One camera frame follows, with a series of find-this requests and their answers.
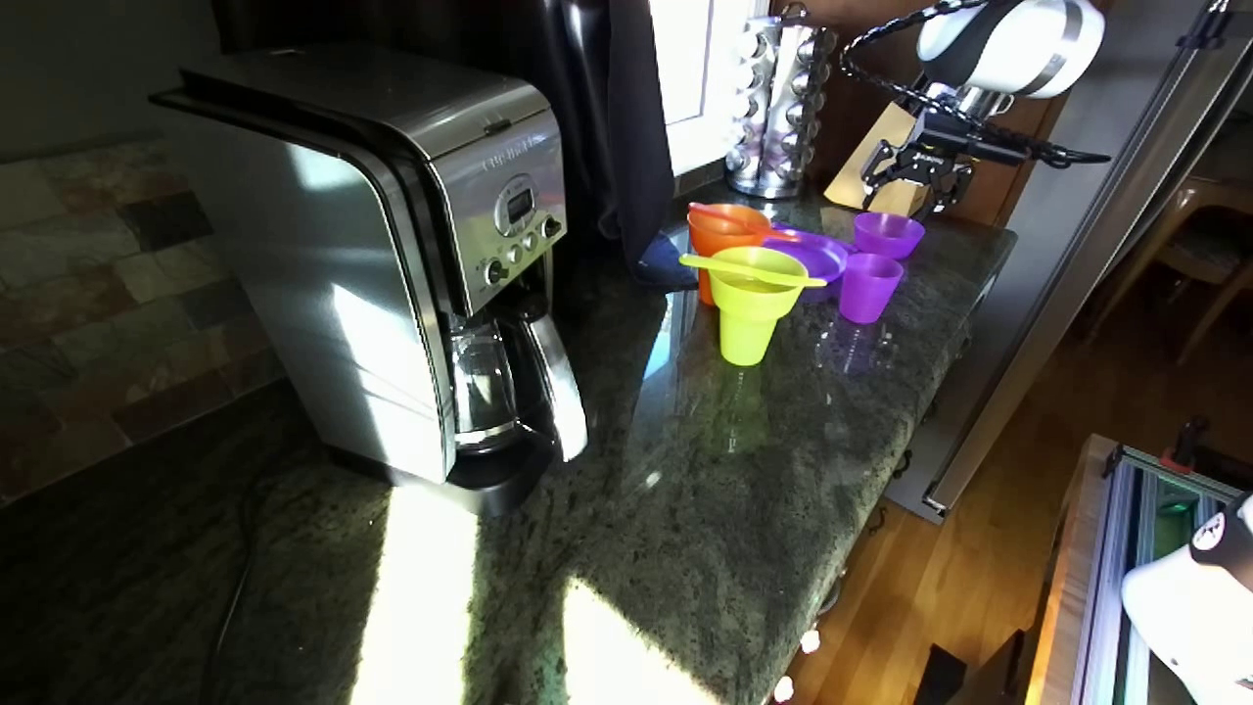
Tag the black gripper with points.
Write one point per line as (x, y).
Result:
(953, 136)

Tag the purple plastic cup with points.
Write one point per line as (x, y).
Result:
(866, 286)

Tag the small purple plastic bowl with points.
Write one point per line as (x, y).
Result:
(889, 236)

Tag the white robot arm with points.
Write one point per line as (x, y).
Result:
(978, 61)

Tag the wooden knife block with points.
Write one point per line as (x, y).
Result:
(866, 177)

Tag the yellow-green plastic bowl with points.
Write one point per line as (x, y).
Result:
(727, 285)

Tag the orange plastic cup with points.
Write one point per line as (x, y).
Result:
(727, 225)

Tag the yellow-green plastic cup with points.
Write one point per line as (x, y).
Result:
(749, 326)

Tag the purple plastic plate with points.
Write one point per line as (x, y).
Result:
(816, 254)

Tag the stainless steel refrigerator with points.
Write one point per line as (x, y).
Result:
(1153, 98)

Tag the wooden chair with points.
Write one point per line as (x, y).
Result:
(1198, 234)

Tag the yellow-green plastic spoon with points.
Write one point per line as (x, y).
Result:
(763, 267)

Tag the glass coffee carafe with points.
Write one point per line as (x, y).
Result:
(516, 401)

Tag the white appliance with black knob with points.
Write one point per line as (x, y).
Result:
(1197, 608)

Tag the silver coffee maker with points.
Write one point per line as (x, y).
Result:
(370, 206)

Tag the window frame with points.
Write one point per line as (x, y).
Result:
(700, 61)

